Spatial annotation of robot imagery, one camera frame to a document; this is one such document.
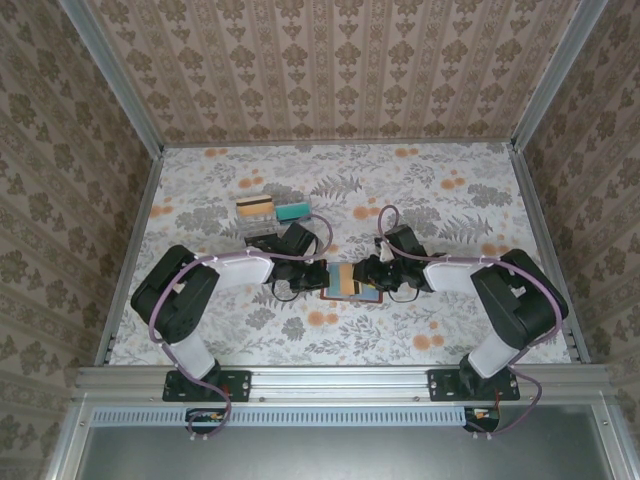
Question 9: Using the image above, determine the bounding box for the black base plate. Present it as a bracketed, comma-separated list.
[162, 368, 253, 403]
[427, 368, 521, 403]

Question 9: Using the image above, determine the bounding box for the yellow striped sponge block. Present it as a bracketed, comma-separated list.
[235, 194, 276, 220]

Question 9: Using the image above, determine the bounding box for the floral tablecloth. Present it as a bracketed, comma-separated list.
[107, 141, 576, 367]

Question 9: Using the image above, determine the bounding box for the black connector board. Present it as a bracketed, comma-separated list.
[184, 407, 232, 435]
[462, 405, 502, 434]

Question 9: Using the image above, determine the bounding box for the white slotted cable duct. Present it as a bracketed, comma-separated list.
[92, 405, 470, 428]

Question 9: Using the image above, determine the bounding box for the aluminium frame post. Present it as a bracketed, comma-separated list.
[510, 0, 610, 154]
[55, 0, 166, 156]

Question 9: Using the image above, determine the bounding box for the long aluminium base rail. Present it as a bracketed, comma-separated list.
[73, 363, 610, 405]

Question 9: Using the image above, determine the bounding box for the aluminium side rail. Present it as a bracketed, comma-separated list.
[507, 142, 594, 364]
[93, 147, 166, 367]

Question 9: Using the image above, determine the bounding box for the thin black cable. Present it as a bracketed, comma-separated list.
[387, 287, 424, 305]
[269, 279, 301, 304]

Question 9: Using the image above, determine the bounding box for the orange card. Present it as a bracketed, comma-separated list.
[328, 263, 357, 297]

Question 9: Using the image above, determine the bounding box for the grey metal panel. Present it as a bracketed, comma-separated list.
[47, 424, 631, 480]

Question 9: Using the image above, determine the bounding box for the teal card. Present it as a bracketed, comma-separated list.
[274, 201, 312, 223]

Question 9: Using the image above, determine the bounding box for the clear acrylic box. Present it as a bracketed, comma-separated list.
[233, 191, 316, 240]

